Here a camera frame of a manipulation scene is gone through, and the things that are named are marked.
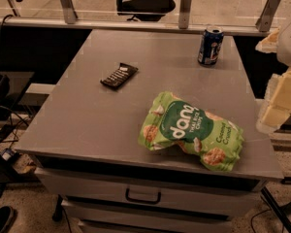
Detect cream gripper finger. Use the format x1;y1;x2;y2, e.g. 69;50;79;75
260;67;291;127
255;29;279;53

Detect black rxbar chocolate bar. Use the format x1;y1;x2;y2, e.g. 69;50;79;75
100;63;139;90

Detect green rice chip bag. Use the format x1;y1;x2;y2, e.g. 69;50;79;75
138;91;244;172

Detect blue soda can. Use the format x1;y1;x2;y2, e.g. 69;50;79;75
198;25;224;66

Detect black office chair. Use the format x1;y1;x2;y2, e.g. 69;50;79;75
116;0;176;22

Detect grey drawer cabinet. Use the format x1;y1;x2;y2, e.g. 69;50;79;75
16;30;282;233

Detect black shoe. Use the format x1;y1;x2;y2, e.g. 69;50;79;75
0;206;15;233

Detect black drawer handle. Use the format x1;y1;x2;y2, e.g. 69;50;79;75
125;188;161;205

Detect metal railing frame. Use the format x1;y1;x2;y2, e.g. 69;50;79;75
0;0;291;37

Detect black floor cables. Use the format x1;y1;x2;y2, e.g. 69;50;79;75
0;103;31;148

